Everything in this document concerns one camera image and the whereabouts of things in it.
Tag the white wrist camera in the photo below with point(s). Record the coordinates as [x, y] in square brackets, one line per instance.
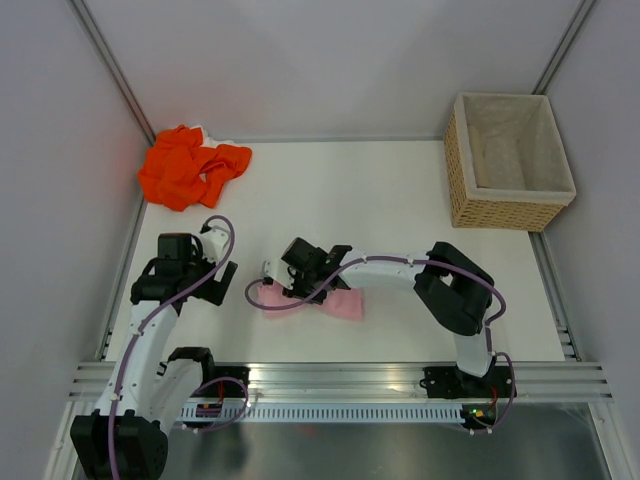
[215, 241]
[276, 270]

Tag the pink t-shirt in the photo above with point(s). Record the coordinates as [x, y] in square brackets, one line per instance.
[340, 304]

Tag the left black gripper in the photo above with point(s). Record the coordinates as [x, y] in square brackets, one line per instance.
[213, 291]

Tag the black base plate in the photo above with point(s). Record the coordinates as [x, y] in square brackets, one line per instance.
[448, 382]
[230, 380]

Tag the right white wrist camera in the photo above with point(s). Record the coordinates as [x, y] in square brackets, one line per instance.
[276, 270]

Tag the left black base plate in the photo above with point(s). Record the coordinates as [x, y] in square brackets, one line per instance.
[230, 380]

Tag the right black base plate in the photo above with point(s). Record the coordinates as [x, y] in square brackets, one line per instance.
[448, 382]

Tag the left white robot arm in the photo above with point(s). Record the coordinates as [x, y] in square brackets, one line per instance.
[126, 434]

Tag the orange t-shirt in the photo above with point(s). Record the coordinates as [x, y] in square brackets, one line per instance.
[178, 172]

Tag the white slotted cable duct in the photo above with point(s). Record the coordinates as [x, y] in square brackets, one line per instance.
[352, 413]

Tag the back table edge rail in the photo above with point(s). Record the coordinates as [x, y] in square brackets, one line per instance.
[332, 138]

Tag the corner aluminium post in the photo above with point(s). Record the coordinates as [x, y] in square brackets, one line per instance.
[569, 37]
[98, 41]

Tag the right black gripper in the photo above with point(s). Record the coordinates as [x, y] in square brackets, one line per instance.
[296, 291]

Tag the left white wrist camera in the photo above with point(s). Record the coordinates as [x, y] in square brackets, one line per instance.
[215, 241]

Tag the left corner aluminium post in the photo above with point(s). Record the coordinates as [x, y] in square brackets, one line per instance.
[98, 41]

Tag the right corner aluminium post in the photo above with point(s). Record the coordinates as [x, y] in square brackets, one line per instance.
[569, 37]

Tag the right table side rail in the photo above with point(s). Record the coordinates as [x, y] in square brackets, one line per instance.
[554, 296]

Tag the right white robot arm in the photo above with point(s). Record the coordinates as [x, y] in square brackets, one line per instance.
[457, 292]

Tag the white t-shirt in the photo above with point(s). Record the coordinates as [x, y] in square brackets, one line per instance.
[207, 140]

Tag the wicker basket with liner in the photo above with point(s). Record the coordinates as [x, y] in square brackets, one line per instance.
[505, 161]

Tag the aluminium front rail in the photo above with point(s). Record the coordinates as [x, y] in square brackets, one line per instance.
[536, 382]

